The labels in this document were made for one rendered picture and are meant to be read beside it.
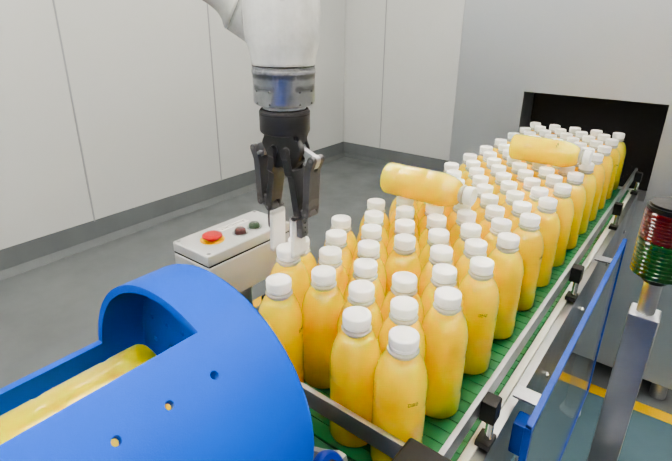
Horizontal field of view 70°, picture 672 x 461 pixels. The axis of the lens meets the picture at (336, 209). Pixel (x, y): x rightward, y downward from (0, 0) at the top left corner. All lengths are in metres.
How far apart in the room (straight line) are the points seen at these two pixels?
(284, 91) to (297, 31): 0.08
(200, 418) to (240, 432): 0.04
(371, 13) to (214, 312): 4.98
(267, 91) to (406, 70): 4.48
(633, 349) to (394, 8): 4.64
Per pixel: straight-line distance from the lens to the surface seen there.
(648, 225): 0.73
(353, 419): 0.70
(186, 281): 0.49
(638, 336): 0.80
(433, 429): 0.81
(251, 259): 0.91
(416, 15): 5.08
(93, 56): 3.61
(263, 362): 0.45
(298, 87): 0.68
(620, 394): 0.86
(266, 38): 0.67
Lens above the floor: 1.47
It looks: 21 degrees down
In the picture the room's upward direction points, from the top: 1 degrees clockwise
